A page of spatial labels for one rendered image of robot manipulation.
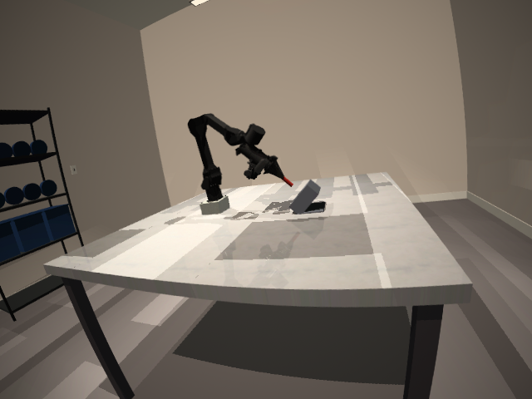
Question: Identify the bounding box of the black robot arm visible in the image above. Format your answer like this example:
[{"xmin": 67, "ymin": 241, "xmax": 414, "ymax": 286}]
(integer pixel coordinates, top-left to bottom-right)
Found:
[{"xmin": 188, "ymin": 114, "xmax": 265, "ymax": 202}]

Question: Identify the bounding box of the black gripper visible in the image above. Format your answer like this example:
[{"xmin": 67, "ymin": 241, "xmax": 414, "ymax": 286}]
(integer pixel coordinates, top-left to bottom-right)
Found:
[{"xmin": 248, "ymin": 148, "xmax": 284, "ymax": 179}]

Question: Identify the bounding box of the grey sloped panel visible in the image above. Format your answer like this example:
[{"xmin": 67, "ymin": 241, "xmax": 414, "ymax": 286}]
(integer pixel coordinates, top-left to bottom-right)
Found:
[{"xmin": 289, "ymin": 179, "xmax": 325, "ymax": 214}]

